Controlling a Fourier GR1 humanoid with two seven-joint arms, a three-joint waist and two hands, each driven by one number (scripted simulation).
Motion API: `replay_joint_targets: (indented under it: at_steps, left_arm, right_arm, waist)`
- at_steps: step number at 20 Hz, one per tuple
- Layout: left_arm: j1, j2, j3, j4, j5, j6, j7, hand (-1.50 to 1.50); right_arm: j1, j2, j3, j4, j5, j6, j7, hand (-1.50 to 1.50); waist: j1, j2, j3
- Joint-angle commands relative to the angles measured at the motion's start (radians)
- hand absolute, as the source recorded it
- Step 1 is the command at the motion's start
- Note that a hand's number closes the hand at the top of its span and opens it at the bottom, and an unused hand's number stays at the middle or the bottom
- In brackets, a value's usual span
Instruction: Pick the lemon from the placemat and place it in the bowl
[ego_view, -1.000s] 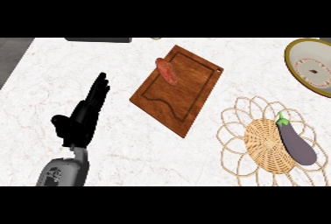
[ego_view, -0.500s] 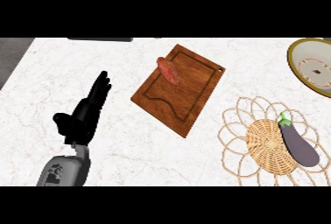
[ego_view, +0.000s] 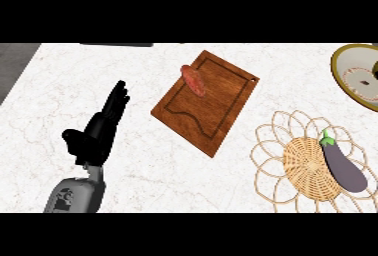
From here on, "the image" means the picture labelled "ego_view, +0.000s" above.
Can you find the purple eggplant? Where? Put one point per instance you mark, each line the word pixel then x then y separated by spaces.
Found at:
pixel 343 166

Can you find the white bowl with yellow rim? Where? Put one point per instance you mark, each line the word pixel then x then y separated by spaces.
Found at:
pixel 359 75

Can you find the woven wicker placemat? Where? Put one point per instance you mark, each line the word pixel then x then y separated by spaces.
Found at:
pixel 308 165

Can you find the reddish sweet potato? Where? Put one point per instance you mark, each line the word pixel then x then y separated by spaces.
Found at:
pixel 194 80

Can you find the brown wooden cutting board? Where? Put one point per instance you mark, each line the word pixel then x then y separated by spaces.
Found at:
pixel 207 103

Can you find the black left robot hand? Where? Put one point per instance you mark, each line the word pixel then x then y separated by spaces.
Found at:
pixel 101 128

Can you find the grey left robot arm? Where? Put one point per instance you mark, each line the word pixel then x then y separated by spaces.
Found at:
pixel 74 195

